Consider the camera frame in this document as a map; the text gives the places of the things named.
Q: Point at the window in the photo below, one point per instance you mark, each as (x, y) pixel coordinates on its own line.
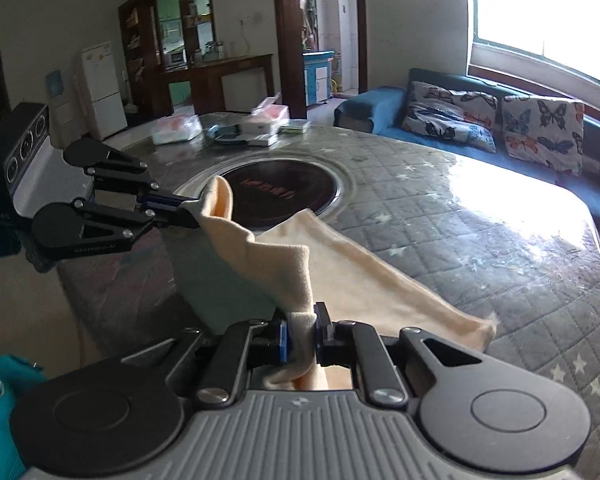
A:
(545, 5)

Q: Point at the dark wooden door frame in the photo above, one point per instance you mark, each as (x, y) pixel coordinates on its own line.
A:
(285, 35)

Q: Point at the white refrigerator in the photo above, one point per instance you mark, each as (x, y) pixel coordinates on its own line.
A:
(102, 90)

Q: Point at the blue sofa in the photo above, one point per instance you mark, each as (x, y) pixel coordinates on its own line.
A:
(375, 107)

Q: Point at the water dispenser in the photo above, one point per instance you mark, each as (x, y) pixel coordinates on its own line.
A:
(60, 102)

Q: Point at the cream cloth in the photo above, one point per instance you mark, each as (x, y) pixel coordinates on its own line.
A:
(360, 280)

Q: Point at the white box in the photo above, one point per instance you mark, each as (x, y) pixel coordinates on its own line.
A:
(260, 129)

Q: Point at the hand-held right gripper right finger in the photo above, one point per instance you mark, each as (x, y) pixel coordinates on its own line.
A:
(324, 336)

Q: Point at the tissue box with pink pack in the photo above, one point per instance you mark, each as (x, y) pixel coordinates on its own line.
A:
(270, 110)

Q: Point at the clear plastic bag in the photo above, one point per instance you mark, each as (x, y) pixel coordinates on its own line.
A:
(176, 129)

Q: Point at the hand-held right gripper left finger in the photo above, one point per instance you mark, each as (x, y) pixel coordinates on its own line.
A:
(283, 344)

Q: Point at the blue flat case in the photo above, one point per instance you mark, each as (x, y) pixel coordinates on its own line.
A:
(222, 133)

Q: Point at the microwave oven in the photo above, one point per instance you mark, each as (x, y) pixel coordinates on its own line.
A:
(176, 58)

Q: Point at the round black table hotplate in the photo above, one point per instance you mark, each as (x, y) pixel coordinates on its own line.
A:
(290, 190)

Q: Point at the blue and white cabinet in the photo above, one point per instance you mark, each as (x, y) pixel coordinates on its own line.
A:
(317, 77)

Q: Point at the dark wooden wall cabinet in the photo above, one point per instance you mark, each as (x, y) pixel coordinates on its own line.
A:
(205, 80)

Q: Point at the person's teal jacket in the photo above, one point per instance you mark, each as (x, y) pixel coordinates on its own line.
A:
(0, 410)

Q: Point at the butterfly print cushion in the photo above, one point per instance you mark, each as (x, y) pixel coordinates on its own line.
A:
(542, 132)
(450, 112)

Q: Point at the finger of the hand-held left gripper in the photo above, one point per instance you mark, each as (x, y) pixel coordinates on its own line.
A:
(165, 201)
(180, 218)

